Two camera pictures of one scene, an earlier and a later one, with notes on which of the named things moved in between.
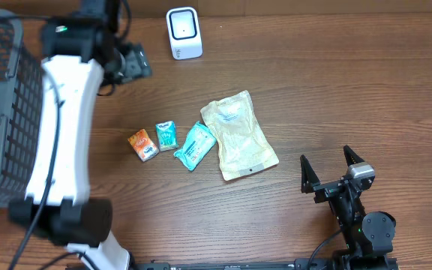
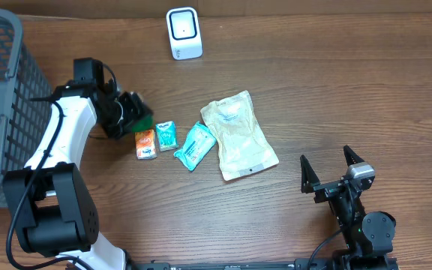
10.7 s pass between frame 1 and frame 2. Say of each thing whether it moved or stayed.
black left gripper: moved
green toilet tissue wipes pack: stayed
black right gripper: stayed
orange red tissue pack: moved
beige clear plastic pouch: stayed
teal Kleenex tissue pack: stayed
